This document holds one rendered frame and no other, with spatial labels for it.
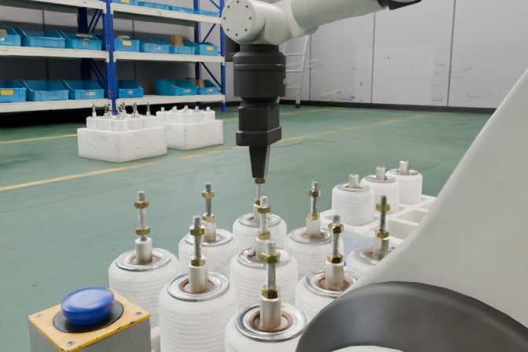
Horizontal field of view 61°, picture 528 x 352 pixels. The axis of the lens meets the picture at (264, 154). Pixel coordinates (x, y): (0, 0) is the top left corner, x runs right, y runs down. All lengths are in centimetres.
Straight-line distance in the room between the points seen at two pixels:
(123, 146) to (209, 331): 230
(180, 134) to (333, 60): 499
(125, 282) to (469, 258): 50
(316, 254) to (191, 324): 24
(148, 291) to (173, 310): 9
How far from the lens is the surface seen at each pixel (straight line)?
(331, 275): 57
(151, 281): 63
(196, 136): 321
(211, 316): 54
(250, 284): 62
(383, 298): 20
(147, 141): 291
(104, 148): 287
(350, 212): 102
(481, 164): 19
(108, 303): 39
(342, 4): 67
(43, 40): 513
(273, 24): 75
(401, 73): 725
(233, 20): 72
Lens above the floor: 50
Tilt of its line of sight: 10 degrees down
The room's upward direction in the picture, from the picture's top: straight up
